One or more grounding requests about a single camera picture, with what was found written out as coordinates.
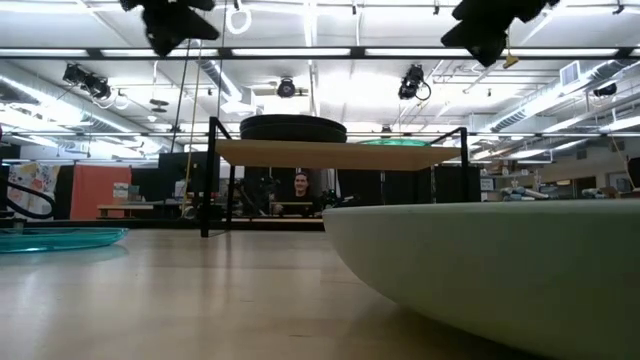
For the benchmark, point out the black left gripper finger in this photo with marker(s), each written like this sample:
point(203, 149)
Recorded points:
point(167, 45)
point(185, 25)

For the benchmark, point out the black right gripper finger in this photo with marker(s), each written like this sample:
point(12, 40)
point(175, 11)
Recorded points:
point(465, 35)
point(490, 50)

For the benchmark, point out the teal translucent small plate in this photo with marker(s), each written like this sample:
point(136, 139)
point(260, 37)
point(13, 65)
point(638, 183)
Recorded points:
point(60, 239)
point(424, 145)

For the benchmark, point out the green translucent small plate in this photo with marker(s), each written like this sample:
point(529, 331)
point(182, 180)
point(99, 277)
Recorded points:
point(395, 141)

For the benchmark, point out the dark grey large plate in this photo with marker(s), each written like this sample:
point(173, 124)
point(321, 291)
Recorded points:
point(295, 121)

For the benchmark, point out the wooden shelf with black legs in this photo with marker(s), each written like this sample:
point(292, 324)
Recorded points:
point(325, 155)

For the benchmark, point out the yellow hanging tag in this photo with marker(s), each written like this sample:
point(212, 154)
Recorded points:
point(510, 61)

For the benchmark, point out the black ceiling spotlight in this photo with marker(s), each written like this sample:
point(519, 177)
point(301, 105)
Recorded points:
point(87, 82)
point(286, 88)
point(412, 80)

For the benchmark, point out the black ceiling dome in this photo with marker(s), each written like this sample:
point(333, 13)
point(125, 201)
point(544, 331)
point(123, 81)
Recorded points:
point(605, 90)

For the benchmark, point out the black overhead beam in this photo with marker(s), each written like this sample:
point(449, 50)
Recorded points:
point(310, 52)

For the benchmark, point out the black partition screen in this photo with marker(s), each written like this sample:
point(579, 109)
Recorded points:
point(400, 185)

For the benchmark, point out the orange partition panel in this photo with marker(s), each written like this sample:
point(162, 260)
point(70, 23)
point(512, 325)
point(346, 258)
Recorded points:
point(97, 192)

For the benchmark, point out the wooden bench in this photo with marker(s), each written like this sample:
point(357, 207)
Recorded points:
point(117, 207)

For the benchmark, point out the colourful patterned cloth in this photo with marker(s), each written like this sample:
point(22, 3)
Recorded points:
point(32, 182)

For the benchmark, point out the person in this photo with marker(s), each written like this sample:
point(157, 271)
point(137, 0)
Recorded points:
point(300, 192)

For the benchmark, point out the mint green large plate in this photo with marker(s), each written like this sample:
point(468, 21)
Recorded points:
point(500, 270)

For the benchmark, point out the white duct vent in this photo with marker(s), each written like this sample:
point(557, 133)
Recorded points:
point(570, 73)

